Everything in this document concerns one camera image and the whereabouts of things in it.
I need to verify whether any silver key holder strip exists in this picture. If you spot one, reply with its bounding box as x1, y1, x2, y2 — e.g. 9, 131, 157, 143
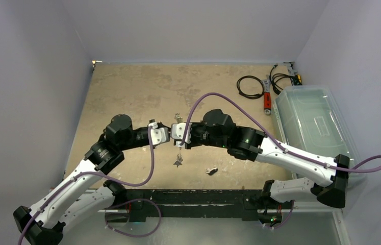
171, 113, 185, 154

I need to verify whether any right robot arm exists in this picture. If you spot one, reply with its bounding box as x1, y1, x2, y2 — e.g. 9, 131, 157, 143
184, 109, 350, 208

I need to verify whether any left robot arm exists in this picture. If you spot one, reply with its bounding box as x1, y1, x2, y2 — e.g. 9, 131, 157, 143
13, 114, 170, 244

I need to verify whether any black key fob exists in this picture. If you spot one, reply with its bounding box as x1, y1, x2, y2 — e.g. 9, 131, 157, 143
206, 167, 218, 176

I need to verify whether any clear plastic storage bin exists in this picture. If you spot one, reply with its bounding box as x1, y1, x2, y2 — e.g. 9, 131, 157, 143
274, 85, 368, 189

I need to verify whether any yellow black connector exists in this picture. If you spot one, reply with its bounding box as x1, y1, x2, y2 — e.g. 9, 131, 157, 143
294, 75, 302, 86

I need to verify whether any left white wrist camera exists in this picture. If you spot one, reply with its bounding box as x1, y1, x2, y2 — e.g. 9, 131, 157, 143
148, 119, 170, 146

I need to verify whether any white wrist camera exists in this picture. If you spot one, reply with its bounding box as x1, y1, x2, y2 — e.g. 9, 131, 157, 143
148, 119, 170, 146
170, 122, 191, 148

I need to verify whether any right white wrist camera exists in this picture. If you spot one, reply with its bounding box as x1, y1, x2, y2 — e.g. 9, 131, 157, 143
170, 122, 191, 148

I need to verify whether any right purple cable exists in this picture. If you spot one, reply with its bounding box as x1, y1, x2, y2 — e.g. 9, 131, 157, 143
182, 92, 381, 174

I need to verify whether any purple cable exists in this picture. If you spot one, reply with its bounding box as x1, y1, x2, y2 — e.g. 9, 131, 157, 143
17, 126, 156, 245
182, 92, 381, 174

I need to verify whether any coiled black cable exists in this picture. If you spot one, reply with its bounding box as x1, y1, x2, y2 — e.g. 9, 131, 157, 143
236, 75, 265, 100

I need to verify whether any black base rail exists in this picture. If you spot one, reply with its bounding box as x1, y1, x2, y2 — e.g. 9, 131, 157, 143
95, 188, 296, 224

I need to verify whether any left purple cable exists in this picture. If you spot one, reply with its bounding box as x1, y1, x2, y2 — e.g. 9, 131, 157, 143
17, 126, 156, 245

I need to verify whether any orange handled tool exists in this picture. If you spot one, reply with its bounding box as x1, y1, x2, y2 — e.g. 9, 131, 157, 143
262, 76, 271, 115

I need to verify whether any black cable bundle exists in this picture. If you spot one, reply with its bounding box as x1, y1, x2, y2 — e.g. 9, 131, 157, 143
269, 63, 296, 95

